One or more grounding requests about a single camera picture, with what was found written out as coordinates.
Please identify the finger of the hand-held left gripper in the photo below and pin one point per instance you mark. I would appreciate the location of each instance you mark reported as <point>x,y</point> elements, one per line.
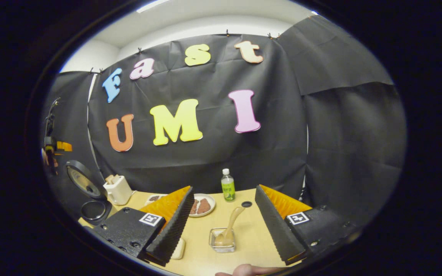
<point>64,146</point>

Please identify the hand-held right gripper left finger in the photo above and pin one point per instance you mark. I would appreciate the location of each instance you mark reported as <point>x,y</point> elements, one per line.
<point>175,230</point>

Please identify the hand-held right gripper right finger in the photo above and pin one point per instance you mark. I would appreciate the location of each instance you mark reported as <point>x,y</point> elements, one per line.
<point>274,226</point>

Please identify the clear plastic rice container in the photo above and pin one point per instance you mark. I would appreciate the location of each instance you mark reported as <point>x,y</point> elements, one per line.
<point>182,249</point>

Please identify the wooden spoon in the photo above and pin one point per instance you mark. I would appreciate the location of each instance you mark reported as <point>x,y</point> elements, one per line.
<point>234,220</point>

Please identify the clear square chopstick holder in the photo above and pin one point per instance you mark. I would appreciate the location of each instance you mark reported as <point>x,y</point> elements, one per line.
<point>223,249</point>

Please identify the dark grey rice cooker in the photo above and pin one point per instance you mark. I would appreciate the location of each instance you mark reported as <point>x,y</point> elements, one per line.
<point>90,211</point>

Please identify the brown meat piece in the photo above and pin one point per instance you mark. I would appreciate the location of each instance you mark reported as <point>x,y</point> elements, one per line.
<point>195,207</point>
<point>204,206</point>

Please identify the white divided sauce dish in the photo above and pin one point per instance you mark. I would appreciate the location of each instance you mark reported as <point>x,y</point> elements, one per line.
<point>154,198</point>

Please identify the white round plate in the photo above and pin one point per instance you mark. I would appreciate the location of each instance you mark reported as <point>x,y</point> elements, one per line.
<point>212,203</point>

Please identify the green tea bottle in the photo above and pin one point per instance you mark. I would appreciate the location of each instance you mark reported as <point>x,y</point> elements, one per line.
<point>228,189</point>

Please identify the white toaster with bread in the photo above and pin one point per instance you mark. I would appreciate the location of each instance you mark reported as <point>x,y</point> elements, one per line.
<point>119,191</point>

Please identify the black backdrop cloth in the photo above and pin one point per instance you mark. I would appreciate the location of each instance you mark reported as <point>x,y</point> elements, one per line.
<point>213,161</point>

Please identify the white ceiling light panel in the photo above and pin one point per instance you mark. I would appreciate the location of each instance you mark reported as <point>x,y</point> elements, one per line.
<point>154,4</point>
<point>314,14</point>

